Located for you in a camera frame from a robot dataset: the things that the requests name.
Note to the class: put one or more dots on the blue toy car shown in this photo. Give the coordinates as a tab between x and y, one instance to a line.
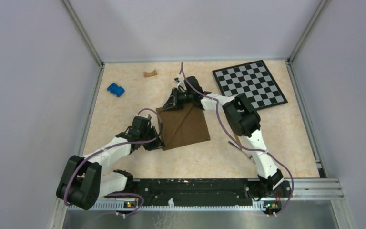
116	90

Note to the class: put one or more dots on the black white checkerboard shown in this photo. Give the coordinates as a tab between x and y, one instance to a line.
252	79

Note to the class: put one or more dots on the green wooden handled knife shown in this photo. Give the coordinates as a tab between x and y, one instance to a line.
238	141

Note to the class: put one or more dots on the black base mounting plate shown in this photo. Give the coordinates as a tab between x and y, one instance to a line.
206	192

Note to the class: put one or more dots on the aluminium frame rail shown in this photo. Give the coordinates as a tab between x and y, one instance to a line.
301	189

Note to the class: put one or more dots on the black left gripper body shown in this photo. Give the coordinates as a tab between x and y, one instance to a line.
150	133

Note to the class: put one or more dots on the silver metal fork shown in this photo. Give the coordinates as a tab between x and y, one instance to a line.
249	156

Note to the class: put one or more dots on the brown fabric napkin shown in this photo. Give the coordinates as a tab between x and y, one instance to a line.
183	127

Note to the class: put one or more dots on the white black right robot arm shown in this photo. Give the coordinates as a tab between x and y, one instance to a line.
242	117

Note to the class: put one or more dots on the small wooden arch block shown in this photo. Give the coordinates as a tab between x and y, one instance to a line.
150	74

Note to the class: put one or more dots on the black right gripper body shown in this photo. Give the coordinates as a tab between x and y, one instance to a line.
184	98

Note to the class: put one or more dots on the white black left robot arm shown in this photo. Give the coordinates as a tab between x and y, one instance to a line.
83	181

